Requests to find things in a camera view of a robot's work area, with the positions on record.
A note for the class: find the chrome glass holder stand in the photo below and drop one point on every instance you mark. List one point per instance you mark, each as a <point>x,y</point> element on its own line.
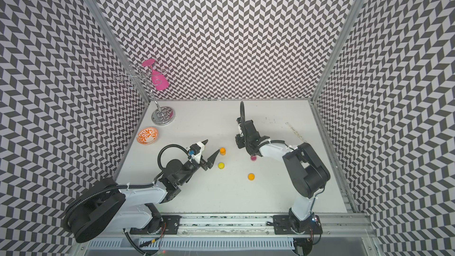
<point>162,115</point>

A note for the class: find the aluminium corner post left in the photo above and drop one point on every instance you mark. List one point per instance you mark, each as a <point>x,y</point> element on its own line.
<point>116,47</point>

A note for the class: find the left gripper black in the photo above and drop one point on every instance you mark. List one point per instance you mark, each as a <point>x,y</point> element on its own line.
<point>211,161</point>

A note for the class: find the orange patterned ceramic bowl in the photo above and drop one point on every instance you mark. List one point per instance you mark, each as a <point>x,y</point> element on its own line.
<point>147,136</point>

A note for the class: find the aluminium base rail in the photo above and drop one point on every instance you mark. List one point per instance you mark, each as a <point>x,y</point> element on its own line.
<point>242,224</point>

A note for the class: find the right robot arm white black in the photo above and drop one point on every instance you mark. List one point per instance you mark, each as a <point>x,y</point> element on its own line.
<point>308,175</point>

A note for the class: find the pink plastic wine glass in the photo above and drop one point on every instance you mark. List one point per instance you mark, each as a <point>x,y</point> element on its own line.
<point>158,79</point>

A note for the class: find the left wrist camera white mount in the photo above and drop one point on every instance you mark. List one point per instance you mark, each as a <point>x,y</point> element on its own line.
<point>195,152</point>

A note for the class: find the aluminium corner post right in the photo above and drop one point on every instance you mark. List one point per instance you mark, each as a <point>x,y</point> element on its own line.
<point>339,44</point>

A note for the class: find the aluminium corner post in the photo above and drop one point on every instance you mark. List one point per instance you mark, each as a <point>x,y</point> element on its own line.
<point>116,47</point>
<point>339,44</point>

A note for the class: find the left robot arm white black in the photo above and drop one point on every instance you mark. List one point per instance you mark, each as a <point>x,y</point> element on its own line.
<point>108,206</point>

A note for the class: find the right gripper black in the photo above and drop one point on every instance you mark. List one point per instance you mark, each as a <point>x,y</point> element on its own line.
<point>238,138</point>

